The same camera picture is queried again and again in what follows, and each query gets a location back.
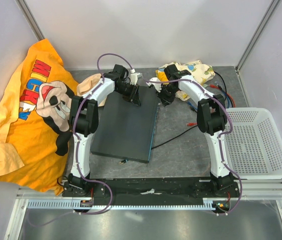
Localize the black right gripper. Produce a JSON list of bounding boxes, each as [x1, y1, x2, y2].
[[155, 84, 179, 107]]

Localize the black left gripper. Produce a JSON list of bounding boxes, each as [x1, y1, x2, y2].
[[115, 82, 141, 107]]

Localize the long black cable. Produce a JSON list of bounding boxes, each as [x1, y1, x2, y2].
[[117, 124, 199, 165]]

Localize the blue ethernet cable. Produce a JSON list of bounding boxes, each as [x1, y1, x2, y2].
[[187, 81, 236, 111]]

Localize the short black cable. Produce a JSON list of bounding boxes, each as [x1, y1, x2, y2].
[[213, 71, 228, 93]]

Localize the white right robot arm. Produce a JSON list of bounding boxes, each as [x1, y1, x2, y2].
[[156, 64, 233, 197]]

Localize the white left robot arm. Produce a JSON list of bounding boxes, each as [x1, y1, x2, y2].
[[68, 64, 143, 197]]

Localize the patterned white yellow cloth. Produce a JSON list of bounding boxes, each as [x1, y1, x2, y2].
[[155, 60, 216, 103]]

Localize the beige bucket hat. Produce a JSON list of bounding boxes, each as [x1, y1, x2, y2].
[[76, 73, 107, 107]]

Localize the white perforated plastic basket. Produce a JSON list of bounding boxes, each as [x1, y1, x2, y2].
[[225, 107, 282, 180]]

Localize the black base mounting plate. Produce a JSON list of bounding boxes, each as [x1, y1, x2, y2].
[[62, 177, 240, 198]]

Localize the orange Mickey t-shirt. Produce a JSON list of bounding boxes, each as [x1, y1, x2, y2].
[[0, 39, 78, 195]]

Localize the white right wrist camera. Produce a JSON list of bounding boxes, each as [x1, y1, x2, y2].
[[146, 77, 163, 93]]

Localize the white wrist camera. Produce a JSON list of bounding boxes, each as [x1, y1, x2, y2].
[[130, 69, 143, 85], [146, 77, 163, 93]]

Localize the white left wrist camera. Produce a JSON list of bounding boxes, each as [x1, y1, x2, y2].
[[130, 69, 143, 85]]

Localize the dark grey network switch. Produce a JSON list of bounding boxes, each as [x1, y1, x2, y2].
[[90, 86, 159, 164]]

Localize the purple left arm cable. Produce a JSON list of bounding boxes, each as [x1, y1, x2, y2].
[[26, 52, 134, 227]]

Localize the slotted grey cable duct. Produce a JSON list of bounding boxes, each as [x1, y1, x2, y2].
[[27, 198, 221, 211]]

